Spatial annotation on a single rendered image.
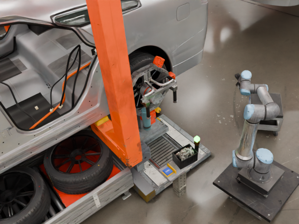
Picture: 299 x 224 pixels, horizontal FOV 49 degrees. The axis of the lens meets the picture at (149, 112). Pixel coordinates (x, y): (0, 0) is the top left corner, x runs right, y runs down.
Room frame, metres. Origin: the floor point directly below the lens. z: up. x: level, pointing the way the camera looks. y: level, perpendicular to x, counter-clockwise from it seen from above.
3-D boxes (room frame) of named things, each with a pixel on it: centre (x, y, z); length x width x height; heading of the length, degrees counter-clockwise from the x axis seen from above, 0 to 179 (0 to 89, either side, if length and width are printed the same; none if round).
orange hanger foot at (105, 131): (2.28, 0.41, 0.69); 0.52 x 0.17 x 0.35; 34
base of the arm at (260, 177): (1.79, -0.95, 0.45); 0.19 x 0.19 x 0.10
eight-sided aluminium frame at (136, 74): (2.60, 0.01, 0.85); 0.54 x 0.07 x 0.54; 124
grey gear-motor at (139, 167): (2.34, 0.21, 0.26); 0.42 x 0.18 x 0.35; 34
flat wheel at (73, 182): (2.17, 0.75, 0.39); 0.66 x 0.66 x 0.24
